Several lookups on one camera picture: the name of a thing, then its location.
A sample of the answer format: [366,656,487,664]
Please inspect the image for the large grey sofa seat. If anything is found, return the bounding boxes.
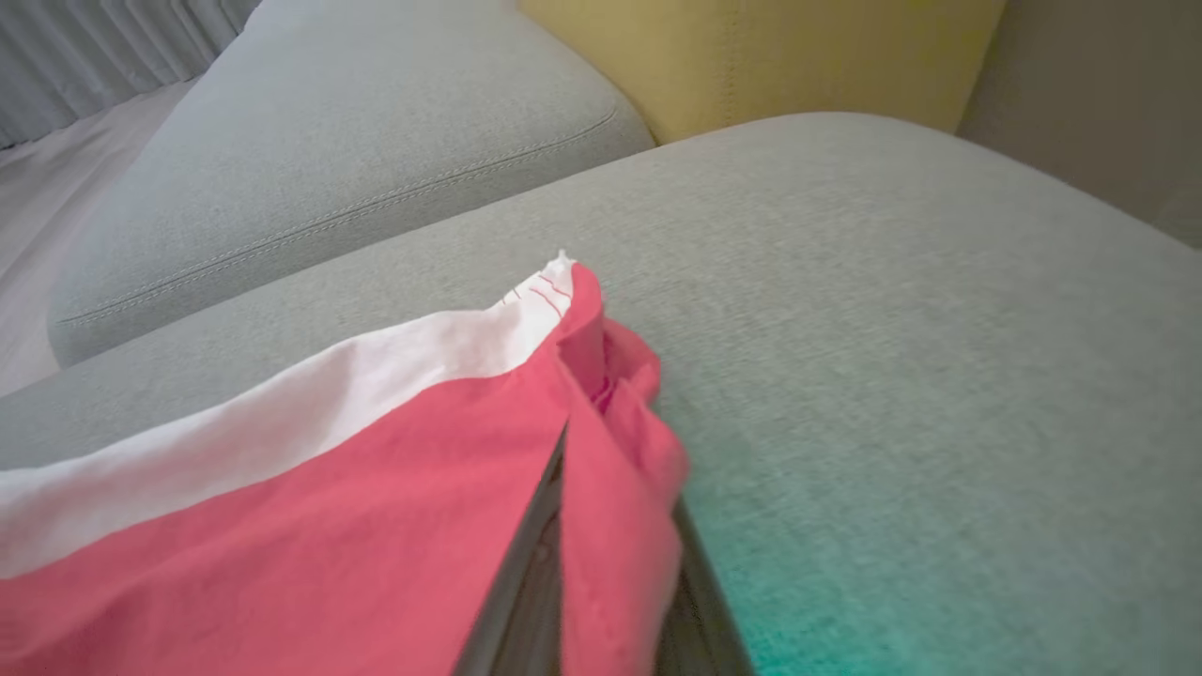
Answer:
[0,113,1202,676]

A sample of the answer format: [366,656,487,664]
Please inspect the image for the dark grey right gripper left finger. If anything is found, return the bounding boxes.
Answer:
[455,425,568,676]

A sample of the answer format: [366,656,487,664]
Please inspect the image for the grey pleated curtain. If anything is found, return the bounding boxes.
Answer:
[0,0,264,151]

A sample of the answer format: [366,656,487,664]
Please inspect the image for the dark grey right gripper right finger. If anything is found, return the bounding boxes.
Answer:
[655,500,754,676]

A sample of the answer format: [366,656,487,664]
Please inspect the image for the beige low partition panel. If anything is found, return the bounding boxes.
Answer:
[958,0,1202,251]

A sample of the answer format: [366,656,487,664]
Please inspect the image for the red shorts with white stripe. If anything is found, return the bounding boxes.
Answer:
[0,250,691,676]

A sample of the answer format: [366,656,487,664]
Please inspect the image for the grey sofa seat cushion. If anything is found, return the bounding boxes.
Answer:
[47,0,655,369]

